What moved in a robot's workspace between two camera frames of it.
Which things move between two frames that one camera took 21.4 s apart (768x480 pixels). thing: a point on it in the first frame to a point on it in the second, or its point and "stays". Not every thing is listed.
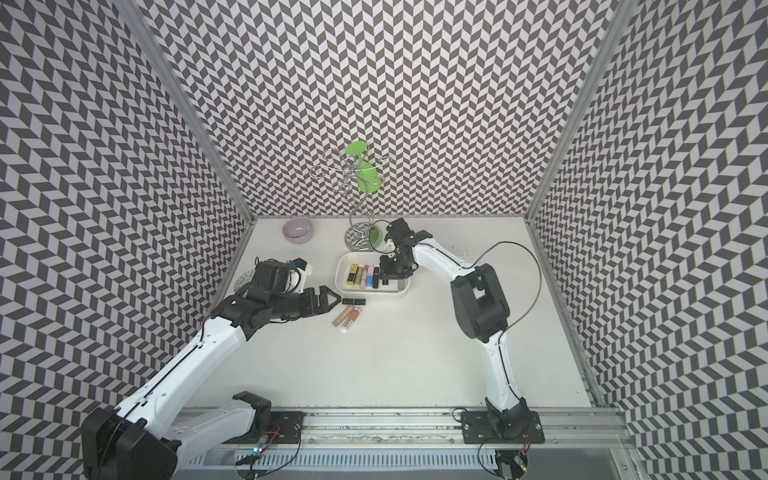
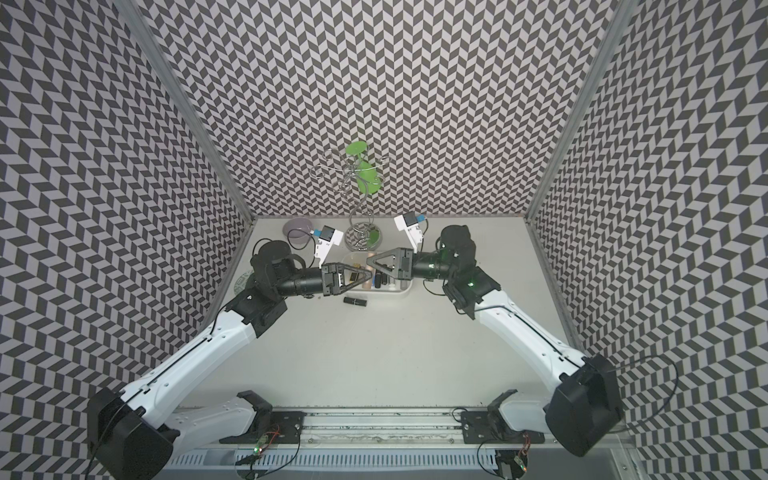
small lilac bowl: [298, 230] stays
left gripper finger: [325, 306] to [353, 285]
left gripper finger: [323, 296] to [360, 269]
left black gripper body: [302, 305] to [329, 279]
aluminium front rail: [596, 429] stays
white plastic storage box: [358, 273] stays
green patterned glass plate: [244, 279] stays
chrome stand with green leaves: [359, 173] stays
